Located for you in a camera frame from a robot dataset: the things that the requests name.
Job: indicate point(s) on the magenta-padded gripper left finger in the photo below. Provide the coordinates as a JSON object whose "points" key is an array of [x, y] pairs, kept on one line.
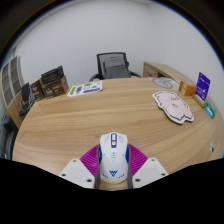
{"points": [[88, 161]]}

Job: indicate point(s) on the small white disc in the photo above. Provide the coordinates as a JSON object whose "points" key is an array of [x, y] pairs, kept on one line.
{"points": [[212, 147]]}

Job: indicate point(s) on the black mesh office chair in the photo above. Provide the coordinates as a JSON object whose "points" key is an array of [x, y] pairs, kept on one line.
{"points": [[100, 60]]}

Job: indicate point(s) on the flat tan labelled box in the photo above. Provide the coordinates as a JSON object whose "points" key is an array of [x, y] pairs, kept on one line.
{"points": [[199, 101]]}

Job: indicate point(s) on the purple card package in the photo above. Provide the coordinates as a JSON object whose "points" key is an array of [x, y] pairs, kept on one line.
{"points": [[202, 86]]}

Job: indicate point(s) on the wooden shelf unit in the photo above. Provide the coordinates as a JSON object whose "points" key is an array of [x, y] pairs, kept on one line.
{"points": [[13, 76]]}

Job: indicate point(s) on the white blue yellow computer mouse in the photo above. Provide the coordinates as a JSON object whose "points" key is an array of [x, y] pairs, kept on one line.
{"points": [[114, 156]]}

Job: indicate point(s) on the small black chair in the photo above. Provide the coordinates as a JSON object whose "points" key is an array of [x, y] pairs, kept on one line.
{"points": [[26, 91]]}

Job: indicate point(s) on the black armchair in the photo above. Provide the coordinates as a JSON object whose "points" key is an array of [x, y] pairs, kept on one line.
{"points": [[7, 136]]}

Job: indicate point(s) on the large brown cardboard box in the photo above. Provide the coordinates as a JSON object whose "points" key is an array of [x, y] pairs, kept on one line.
{"points": [[55, 88]]}

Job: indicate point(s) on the black box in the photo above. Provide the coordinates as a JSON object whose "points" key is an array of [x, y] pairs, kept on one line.
{"points": [[52, 74]]}

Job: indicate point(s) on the wooden side desk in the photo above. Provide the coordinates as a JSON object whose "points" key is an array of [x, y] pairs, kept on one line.
{"points": [[156, 68]]}

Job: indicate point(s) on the teal green package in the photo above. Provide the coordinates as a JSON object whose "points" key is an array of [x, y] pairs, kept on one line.
{"points": [[210, 109]]}

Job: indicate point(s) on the white green sticker sheet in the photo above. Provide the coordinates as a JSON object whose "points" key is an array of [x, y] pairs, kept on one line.
{"points": [[85, 89]]}

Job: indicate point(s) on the pink pig-shaped mouse pad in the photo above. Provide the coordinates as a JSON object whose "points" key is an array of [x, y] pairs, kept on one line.
{"points": [[173, 105]]}

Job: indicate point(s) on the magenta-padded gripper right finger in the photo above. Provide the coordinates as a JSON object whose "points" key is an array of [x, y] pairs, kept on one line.
{"points": [[138, 161]]}

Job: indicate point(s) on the grey backpack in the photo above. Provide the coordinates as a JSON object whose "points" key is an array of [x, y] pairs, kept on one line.
{"points": [[116, 68]]}

